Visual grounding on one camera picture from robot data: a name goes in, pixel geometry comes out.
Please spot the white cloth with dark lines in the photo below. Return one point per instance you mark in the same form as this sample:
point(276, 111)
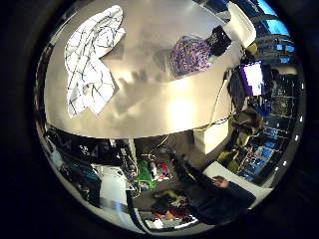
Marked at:
point(87, 66)

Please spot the computer monitor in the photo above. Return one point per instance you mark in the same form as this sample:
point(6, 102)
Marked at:
point(253, 79)

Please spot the red bag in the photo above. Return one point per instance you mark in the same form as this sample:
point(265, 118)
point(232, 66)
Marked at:
point(162, 169)

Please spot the person in dark clothing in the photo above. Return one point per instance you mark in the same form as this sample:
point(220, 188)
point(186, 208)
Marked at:
point(212, 197)

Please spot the green bag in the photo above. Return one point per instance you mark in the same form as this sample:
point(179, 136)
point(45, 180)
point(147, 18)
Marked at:
point(145, 172)

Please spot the black equipment rack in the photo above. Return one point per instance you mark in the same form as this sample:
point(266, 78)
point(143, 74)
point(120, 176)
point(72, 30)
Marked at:
point(83, 149)

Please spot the white box pedestal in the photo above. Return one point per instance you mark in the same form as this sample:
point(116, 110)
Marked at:
point(210, 136)

